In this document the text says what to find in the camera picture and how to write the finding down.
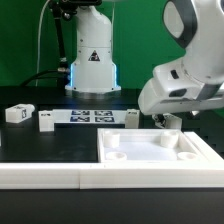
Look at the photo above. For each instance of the white front fence wall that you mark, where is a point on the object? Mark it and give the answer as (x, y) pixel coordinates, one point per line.
(183, 173)

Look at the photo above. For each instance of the white square tabletop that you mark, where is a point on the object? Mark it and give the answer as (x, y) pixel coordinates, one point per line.
(146, 145)

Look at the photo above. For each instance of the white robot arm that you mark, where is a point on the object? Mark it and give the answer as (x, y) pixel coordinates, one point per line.
(197, 26)

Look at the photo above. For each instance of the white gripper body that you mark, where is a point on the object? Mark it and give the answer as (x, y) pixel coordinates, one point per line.
(171, 90)

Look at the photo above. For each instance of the white U-shaped obstacle fixture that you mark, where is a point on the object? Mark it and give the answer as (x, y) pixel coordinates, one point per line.
(49, 118)

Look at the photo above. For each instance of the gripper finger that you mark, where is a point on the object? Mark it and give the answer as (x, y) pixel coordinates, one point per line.
(160, 120)

